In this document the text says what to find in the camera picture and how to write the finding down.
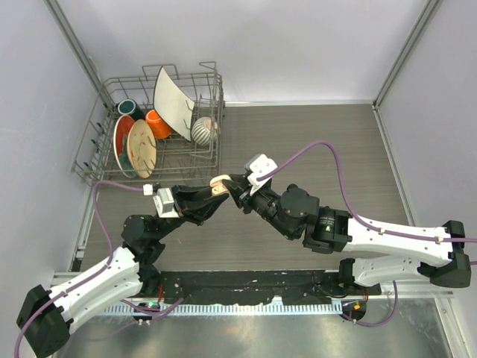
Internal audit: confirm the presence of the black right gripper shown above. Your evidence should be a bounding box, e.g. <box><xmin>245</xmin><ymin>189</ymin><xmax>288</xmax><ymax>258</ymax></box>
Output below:
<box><xmin>223</xmin><ymin>174</ymin><xmax>296</xmax><ymax>240</ymax></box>

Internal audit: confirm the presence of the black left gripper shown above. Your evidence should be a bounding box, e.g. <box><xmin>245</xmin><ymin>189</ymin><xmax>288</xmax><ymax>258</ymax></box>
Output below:
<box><xmin>152</xmin><ymin>183</ymin><xmax>227</xmax><ymax>241</ymax></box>

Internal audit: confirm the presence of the beige earbud charging case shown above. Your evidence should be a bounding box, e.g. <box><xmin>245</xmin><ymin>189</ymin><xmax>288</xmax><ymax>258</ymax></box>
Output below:
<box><xmin>209</xmin><ymin>175</ymin><xmax>231</xmax><ymax>196</ymax></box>

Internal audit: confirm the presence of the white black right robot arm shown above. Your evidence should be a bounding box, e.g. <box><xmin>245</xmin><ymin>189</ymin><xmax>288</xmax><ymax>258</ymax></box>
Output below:
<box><xmin>224</xmin><ymin>175</ymin><xmax>472</xmax><ymax>295</ymax></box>

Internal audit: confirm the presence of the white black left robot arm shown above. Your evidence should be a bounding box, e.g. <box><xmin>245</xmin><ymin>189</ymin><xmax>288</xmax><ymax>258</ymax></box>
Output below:
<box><xmin>14</xmin><ymin>183</ymin><xmax>229</xmax><ymax>357</ymax></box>

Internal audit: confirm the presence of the striped black white cup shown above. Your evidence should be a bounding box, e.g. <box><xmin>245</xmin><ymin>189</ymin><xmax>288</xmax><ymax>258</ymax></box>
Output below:
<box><xmin>191</xmin><ymin>117</ymin><xmax>219</xmax><ymax>147</ymax></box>

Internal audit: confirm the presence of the orange mug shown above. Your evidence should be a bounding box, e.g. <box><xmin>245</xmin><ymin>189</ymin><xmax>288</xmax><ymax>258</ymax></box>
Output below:
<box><xmin>145</xmin><ymin>110</ymin><xmax>173</xmax><ymax>139</ymax></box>

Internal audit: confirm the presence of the beige speckled round plate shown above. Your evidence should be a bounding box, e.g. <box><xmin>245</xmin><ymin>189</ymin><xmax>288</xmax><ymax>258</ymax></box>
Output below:
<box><xmin>127</xmin><ymin>119</ymin><xmax>157</xmax><ymax>179</ymax></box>

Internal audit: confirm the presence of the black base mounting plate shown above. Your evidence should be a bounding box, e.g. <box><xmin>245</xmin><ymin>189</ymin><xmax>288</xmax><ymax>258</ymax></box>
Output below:
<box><xmin>141</xmin><ymin>270</ymin><xmax>382</xmax><ymax>306</ymax></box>

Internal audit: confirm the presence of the white square plate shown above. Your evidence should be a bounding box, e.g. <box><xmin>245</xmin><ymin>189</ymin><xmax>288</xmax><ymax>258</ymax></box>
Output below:
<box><xmin>153</xmin><ymin>66</ymin><xmax>195</xmax><ymax>142</ymax></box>

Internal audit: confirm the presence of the red green round plate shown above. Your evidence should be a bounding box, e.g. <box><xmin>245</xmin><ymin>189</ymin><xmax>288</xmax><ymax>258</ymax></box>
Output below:
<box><xmin>113</xmin><ymin>115</ymin><xmax>137</xmax><ymax>178</ymax></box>

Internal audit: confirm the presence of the dark green mug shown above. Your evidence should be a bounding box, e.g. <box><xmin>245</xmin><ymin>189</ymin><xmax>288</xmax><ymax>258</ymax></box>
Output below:
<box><xmin>117</xmin><ymin>98</ymin><xmax>145</xmax><ymax>121</ymax></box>

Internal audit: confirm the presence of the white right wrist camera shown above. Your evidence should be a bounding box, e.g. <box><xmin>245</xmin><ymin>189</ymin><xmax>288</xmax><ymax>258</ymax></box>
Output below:
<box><xmin>245</xmin><ymin>154</ymin><xmax>278</xmax><ymax>197</ymax></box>

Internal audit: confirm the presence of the grey wire dish rack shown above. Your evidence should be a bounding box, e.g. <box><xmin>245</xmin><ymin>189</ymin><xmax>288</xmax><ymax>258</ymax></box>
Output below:
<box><xmin>72</xmin><ymin>61</ymin><xmax>225</xmax><ymax>185</ymax></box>

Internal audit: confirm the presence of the white slotted cable duct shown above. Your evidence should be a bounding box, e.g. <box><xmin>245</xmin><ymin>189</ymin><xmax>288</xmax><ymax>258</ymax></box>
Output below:
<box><xmin>99</xmin><ymin>298</ymin><xmax>342</xmax><ymax>317</ymax></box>

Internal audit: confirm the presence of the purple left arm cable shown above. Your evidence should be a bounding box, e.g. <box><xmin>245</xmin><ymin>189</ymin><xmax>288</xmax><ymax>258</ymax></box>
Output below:
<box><xmin>13</xmin><ymin>180</ymin><xmax>183</xmax><ymax>357</ymax></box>

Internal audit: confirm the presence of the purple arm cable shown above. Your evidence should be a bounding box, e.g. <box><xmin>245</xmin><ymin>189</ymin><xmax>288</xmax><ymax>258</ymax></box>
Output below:
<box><xmin>256</xmin><ymin>139</ymin><xmax>477</xmax><ymax>328</ymax></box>
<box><xmin>13</xmin><ymin>180</ymin><xmax>183</xmax><ymax>357</ymax></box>

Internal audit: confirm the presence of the aluminium frame rail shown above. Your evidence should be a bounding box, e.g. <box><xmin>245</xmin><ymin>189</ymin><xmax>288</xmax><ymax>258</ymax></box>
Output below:
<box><xmin>50</xmin><ymin>272</ymin><xmax>455</xmax><ymax>299</ymax></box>

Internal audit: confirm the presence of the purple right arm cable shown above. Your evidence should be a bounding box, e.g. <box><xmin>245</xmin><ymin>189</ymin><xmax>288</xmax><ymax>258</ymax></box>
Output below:
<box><xmin>256</xmin><ymin>139</ymin><xmax>477</xmax><ymax>328</ymax></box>

